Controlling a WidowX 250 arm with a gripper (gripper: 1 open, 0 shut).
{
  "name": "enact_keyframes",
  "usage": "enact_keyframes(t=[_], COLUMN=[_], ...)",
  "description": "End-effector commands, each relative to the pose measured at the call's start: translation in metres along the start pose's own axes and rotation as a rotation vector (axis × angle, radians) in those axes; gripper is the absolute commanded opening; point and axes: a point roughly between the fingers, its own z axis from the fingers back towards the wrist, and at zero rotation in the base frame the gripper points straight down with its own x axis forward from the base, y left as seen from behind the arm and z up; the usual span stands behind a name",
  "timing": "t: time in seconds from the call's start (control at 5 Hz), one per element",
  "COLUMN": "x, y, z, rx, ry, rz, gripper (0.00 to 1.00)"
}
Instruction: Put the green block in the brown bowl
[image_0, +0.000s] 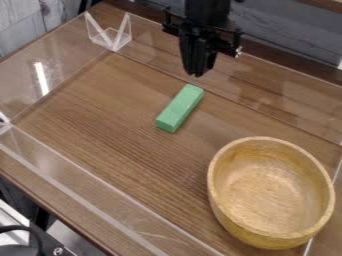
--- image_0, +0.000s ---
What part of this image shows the clear acrylic enclosure wall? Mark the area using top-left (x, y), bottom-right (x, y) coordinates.
top-left (0, 3), bottom-right (342, 256)

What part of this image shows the green rectangular block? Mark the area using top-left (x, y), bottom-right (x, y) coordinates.
top-left (155, 84), bottom-right (204, 133)

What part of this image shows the black cable bottom left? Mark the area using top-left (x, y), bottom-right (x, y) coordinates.
top-left (0, 225), bottom-right (48, 256)

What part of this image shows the light wooden bowl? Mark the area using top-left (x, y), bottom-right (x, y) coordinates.
top-left (207, 136), bottom-right (335, 250)

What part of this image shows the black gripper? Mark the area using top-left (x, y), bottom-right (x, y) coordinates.
top-left (163, 0), bottom-right (243, 77)

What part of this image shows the clear acrylic corner bracket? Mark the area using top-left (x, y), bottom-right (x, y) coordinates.
top-left (84, 11), bottom-right (132, 52)

